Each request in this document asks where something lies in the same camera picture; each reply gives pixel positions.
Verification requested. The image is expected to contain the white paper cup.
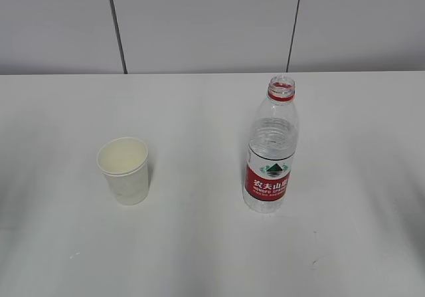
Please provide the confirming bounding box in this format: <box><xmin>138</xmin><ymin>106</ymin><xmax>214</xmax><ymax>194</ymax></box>
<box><xmin>96</xmin><ymin>137</ymin><xmax>149</xmax><ymax>205</ymax></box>

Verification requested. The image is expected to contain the clear water bottle red label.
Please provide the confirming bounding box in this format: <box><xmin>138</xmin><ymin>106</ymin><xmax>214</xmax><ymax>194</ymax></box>
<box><xmin>242</xmin><ymin>75</ymin><xmax>299</xmax><ymax>213</ymax></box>

